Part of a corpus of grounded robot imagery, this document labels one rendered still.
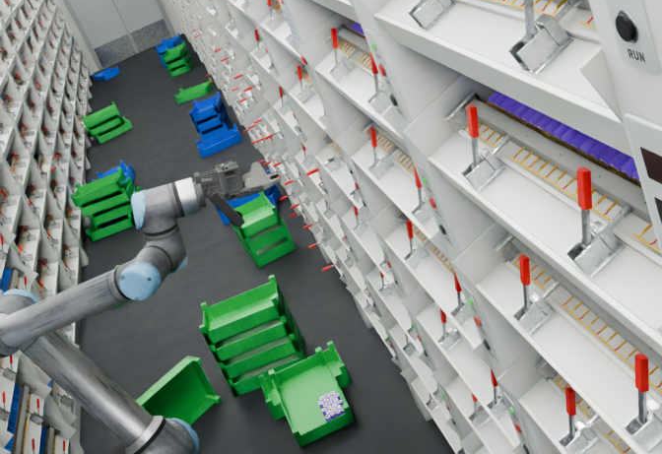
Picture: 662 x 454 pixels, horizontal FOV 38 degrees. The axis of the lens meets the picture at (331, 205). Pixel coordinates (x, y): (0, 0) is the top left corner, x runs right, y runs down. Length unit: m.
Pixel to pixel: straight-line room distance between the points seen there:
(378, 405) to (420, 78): 2.16
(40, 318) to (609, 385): 1.79
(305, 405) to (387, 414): 0.30
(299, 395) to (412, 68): 2.29
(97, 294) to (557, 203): 1.65
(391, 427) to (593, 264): 2.33
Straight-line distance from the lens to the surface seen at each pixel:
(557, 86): 0.74
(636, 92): 0.61
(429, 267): 1.85
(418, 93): 1.24
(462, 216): 1.30
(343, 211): 2.76
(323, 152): 2.68
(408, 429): 3.13
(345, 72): 1.74
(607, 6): 0.60
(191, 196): 2.44
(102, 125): 8.33
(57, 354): 2.85
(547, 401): 1.41
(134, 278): 2.38
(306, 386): 3.41
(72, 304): 2.52
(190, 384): 3.72
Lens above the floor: 1.80
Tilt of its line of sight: 21 degrees down
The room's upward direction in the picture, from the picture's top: 23 degrees counter-clockwise
